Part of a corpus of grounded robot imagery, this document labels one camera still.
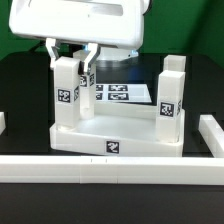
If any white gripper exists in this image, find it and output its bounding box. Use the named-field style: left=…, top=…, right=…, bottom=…
left=9, top=0, right=145, bottom=75

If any white desk tabletop tray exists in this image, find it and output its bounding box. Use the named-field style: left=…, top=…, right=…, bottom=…
left=50, top=102, right=185, bottom=157

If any white front fence bar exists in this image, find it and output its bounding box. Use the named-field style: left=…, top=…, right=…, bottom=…
left=0, top=155, right=224, bottom=185

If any white fence bar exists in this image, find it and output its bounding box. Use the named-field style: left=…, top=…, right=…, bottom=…
left=198, top=115, right=224, bottom=158
left=0, top=155, right=224, bottom=185

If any white right fence bar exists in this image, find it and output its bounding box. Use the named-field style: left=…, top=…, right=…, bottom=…
left=198, top=115, right=224, bottom=158

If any white marker base plate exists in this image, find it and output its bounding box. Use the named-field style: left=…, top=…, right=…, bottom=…
left=96, top=84, right=152, bottom=103

